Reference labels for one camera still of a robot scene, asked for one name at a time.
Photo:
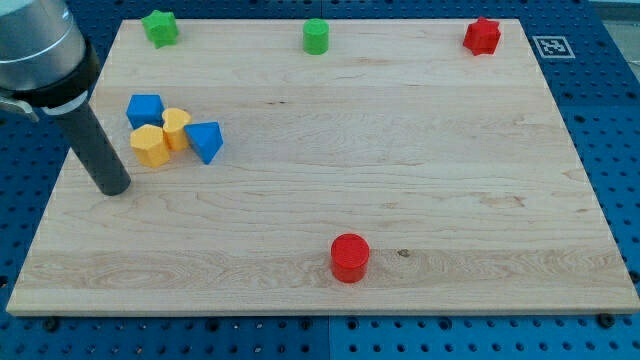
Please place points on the wooden board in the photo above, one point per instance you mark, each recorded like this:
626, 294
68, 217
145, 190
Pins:
458, 170

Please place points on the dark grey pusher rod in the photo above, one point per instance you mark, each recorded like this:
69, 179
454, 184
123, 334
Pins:
89, 142

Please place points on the red star block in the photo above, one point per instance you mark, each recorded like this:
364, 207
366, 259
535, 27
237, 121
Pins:
482, 36

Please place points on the green star block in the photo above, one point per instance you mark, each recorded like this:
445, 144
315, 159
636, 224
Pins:
160, 28

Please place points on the red cylinder block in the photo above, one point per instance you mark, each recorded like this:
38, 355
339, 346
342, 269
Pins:
350, 255

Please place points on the yellow heart block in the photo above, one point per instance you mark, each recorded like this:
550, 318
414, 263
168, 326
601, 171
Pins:
175, 120

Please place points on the green cylinder block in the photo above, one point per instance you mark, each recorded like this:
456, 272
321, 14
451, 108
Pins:
315, 36

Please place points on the blue triangle block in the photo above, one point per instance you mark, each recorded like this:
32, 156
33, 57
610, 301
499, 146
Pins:
205, 139

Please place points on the blue cube block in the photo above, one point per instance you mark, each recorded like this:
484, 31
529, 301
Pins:
145, 109

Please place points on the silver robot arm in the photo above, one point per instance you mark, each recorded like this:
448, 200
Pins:
46, 61

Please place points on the white fiducial marker tag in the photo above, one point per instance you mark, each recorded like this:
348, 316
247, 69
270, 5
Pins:
553, 47

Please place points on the yellow pentagon block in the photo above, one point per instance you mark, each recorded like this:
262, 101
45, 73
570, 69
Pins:
149, 145

